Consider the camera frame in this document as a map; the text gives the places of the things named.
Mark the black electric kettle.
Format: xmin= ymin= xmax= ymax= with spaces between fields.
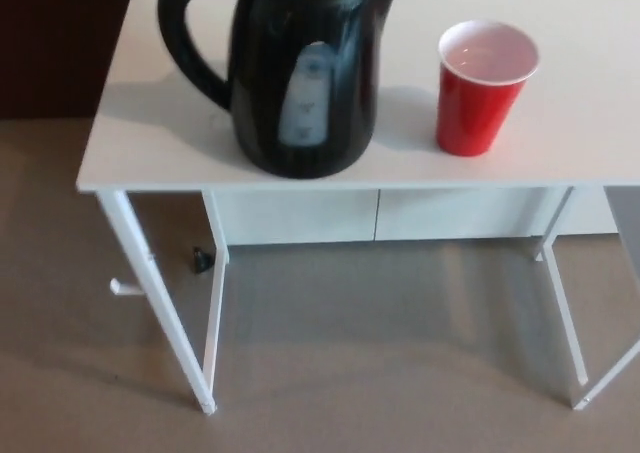
xmin=157 ymin=0 xmax=407 ymax=181

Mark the small black floor object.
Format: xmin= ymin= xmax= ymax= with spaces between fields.
xmin=188 ymin=244 xmax=214 ymax=276

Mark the white table crank handle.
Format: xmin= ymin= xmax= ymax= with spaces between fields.
xmin=109 ymin=277 xmax=149 ymax=300

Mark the white metal table leg frame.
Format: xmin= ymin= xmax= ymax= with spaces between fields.
xmin=533 ymin=186 xmax=640 ymax=412
xmin=96 ymin=188 xmax=232 ymax=417

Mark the red plastic cup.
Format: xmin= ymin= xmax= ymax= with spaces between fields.
xmin=435 ymin=19 xmax=543 ymax=159

